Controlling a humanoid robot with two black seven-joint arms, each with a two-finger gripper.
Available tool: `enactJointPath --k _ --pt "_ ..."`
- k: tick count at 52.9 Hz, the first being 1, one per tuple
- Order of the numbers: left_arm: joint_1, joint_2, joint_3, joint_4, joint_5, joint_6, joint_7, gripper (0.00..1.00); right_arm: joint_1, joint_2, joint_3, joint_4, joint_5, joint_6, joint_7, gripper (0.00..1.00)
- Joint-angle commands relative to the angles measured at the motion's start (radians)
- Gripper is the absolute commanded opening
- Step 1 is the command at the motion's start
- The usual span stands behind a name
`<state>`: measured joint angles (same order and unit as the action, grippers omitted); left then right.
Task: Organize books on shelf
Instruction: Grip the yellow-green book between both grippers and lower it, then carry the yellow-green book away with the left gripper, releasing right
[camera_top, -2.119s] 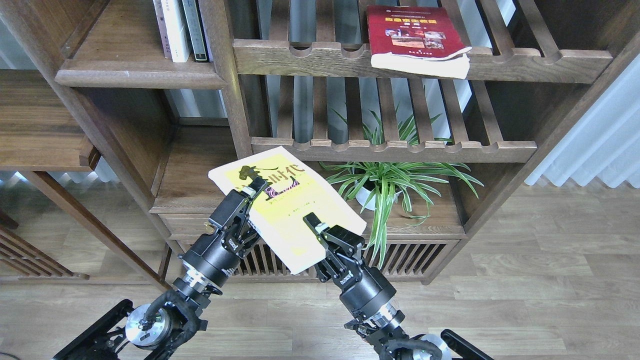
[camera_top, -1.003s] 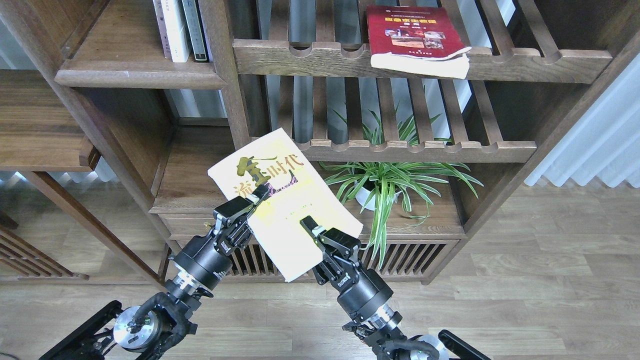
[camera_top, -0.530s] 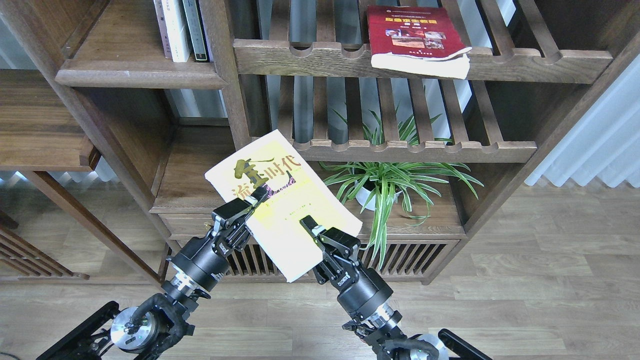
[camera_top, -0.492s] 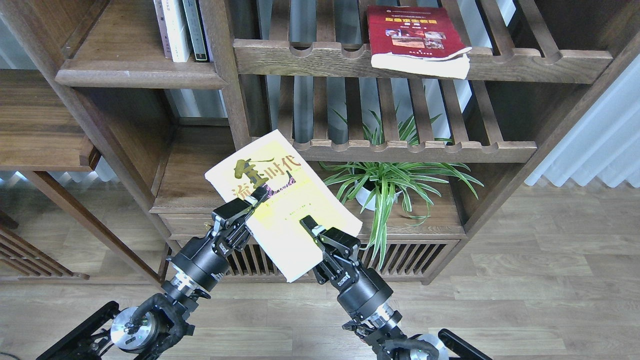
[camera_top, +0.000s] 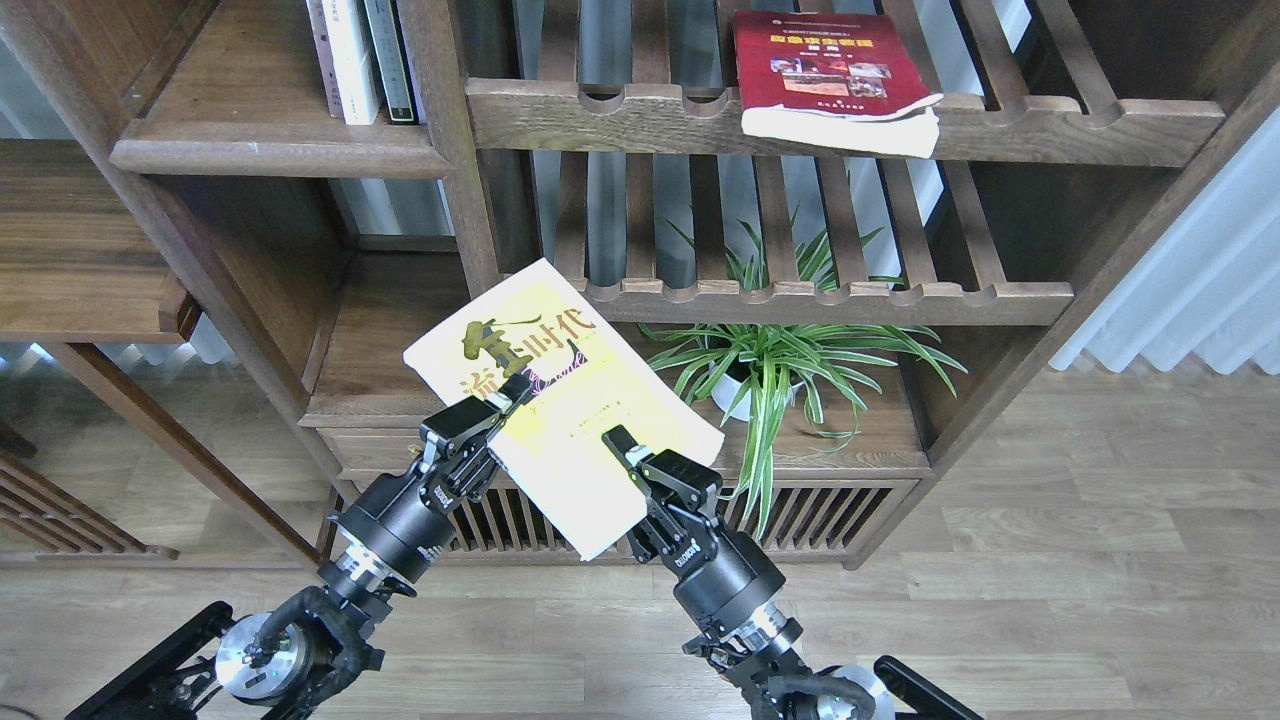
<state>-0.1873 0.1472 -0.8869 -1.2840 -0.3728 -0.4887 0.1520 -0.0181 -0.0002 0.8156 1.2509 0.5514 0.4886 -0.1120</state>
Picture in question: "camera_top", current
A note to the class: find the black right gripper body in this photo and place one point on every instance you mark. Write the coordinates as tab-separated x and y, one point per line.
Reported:
724	580

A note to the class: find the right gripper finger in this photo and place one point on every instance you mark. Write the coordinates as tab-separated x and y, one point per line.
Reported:
625	448

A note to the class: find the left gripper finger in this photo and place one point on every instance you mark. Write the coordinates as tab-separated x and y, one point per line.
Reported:
516	391

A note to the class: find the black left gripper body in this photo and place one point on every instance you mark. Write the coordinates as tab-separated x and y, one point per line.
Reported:
402	523

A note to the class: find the yellow green book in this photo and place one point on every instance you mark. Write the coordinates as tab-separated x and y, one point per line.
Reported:
586	380

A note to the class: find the maroon book white characters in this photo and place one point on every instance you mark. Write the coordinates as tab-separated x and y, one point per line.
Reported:
325	60

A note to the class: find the red book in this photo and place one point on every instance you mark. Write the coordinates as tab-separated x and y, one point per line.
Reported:
843	81

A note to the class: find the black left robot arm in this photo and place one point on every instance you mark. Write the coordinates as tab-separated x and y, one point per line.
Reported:
317	643

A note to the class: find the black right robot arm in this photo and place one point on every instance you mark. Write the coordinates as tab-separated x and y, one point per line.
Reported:
777	684

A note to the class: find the white plant pot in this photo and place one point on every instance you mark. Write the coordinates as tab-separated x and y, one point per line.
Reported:
740	391

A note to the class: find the green spider plant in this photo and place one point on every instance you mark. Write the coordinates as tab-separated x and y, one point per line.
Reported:
827	356

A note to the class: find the dark wooden bookshelf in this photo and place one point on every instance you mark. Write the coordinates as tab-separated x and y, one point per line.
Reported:
205	176

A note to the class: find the dark green upright book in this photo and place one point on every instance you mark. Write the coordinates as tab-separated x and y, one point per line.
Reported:
394	70

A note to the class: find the white upright book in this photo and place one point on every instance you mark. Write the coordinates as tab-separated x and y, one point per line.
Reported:
354	61

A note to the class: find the white curtain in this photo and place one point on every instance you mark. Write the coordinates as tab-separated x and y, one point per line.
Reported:
1209	288

